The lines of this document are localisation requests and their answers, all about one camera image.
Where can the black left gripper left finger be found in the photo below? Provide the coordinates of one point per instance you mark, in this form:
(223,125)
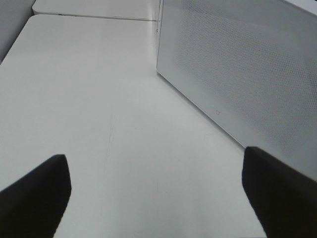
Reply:
(33,206)

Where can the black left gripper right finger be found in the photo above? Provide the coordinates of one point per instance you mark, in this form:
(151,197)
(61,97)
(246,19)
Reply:
(283,199)

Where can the white microwave door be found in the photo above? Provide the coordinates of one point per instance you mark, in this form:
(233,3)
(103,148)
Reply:
(251,66)

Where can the white microwave oven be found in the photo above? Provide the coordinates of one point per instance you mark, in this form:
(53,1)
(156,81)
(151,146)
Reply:
(159,23)

